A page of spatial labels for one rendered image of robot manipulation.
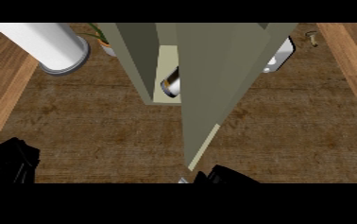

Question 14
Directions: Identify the white appliance with black edge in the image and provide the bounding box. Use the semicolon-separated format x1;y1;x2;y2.
261;35;297;75

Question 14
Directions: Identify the green plant in white pot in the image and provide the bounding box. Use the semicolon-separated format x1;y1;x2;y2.
77;22;118;58

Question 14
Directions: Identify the olive grey cabinet door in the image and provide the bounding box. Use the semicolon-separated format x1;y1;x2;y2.
174;22;272;172

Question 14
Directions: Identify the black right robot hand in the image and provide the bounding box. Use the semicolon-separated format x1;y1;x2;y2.
192;164;263;184

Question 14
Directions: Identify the silver can with dark rim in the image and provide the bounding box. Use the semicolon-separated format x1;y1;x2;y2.
160;64;183;99

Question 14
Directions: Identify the white cylinder with grey rim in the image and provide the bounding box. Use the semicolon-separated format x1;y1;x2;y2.
0;22;92;77

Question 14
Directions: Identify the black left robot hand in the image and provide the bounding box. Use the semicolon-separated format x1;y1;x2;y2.
0;136;42;184

